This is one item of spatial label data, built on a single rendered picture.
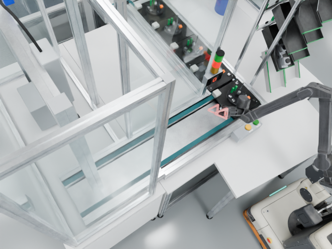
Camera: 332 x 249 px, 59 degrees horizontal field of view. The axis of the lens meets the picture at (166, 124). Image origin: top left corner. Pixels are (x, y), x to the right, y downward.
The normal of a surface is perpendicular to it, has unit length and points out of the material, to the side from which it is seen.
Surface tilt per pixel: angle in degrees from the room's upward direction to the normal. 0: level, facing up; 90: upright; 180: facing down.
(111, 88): 0
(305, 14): 25
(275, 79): 45
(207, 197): 0
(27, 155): 0
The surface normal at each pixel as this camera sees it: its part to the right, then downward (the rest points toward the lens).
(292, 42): 0.26, -0.08
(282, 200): 0.08, -0.47
